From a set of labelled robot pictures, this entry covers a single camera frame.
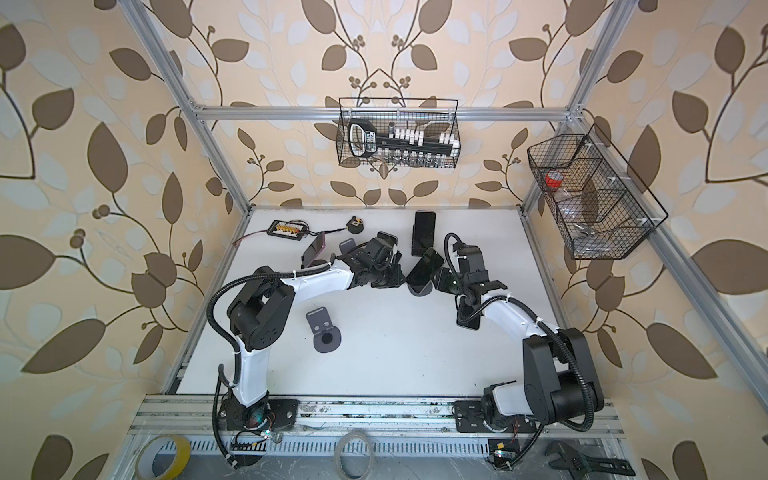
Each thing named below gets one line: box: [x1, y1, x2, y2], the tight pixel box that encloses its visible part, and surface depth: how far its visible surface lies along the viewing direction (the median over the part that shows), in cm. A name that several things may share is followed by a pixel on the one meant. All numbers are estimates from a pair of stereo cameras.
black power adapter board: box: [266, 220, 307, 241], surface depth 114 cm
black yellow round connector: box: [346, 215, 364, 234], surface depth 114 cm
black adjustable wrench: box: [545, 441, 636, 479], surface depth 69 cm
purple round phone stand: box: [339, 238, 356, 255], surface depth 99 cm
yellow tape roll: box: [135, 435, 191, 480], surface depth 68 cm
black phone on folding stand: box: [377, 231, 398, 246], surface depth 95 cm
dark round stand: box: [306, 307, 342, 354], surface depth 88 cm
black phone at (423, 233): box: [411, 211, 436, 257], surface depth 101 cm
